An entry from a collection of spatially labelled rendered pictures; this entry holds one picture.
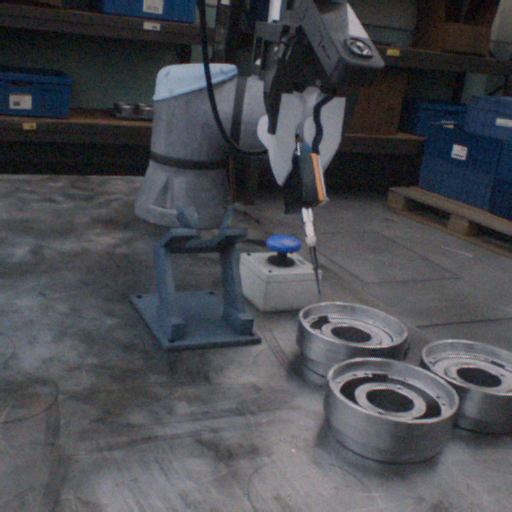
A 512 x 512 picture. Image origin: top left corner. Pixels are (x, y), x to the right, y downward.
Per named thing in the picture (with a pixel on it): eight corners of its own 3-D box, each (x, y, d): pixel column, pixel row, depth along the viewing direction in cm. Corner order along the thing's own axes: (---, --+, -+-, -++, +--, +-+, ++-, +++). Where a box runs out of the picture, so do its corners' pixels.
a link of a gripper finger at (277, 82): (294, 137, 74) (315, 48, 72) (302, 140, 72) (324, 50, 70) (251, 129, 72) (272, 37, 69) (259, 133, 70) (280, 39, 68)
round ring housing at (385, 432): (466, 474, 57) (477, 427, 55) (329, 464, 56) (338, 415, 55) (429, 404, 67) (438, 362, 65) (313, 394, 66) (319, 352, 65)
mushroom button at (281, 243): (302, 284, 85) (308, 242, 84) (271, 285, 83) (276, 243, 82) (286, 272, 89) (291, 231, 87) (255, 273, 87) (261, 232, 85)
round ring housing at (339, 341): (423, 374, 72) (431, 335, 71) (343, 396, 66) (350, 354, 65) (349, 331, 80) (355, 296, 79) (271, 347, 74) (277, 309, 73)
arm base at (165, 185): (122, 201, 119) (126, 140, 116) (210, 202, 126) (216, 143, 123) (151, 230, 106) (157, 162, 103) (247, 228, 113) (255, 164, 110)
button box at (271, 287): (317, 308, 85) (323, 268, 84) (262, 312, 82) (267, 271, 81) (285, 283, 92) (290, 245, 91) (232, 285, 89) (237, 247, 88)
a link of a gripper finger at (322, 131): (313, 172, 81) (316, 85, 78) (340, 185, 76) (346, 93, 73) (287, 174, 80) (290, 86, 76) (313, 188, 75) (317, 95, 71)
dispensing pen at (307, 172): (316, 288, 69) (290, 120, 73) (296, 297, 73) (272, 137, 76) (337, 287, 70) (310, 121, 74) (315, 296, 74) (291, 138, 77)
